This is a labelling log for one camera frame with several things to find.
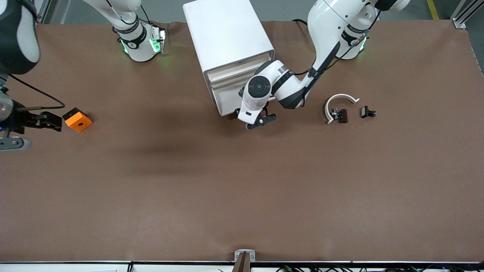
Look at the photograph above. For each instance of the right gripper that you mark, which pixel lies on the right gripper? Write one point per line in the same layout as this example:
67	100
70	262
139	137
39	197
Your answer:
21	119

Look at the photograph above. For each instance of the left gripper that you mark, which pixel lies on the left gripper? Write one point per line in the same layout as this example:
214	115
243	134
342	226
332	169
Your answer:
236	112

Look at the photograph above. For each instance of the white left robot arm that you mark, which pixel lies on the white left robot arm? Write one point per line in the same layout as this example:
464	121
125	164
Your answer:
329	22

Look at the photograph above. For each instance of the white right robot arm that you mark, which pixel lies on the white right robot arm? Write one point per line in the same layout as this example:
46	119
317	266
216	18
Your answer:
132	37

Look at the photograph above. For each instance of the orange black button box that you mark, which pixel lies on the orange black button box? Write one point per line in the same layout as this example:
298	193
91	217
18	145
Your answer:
79	122

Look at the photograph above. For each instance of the brown table mat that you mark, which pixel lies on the brown table mat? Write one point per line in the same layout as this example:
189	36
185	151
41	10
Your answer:
242	196

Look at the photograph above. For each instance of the white C-shaped plastic clamp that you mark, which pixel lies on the white C-shaped plastic clamp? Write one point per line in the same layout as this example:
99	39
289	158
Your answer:
340	96

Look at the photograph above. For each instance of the small black clip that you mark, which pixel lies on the small black clip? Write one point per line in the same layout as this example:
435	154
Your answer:
366	112

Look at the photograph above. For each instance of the aluminium frame post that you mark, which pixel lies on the aluminium frame post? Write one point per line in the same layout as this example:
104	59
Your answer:
43	11
459	19

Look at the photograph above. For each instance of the white table edge rail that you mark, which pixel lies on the white table edge rail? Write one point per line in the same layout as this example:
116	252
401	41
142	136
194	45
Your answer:
75	267

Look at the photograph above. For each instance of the grey metal table bracket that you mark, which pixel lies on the grey metal table bracket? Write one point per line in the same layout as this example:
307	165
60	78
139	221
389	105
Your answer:
245	260

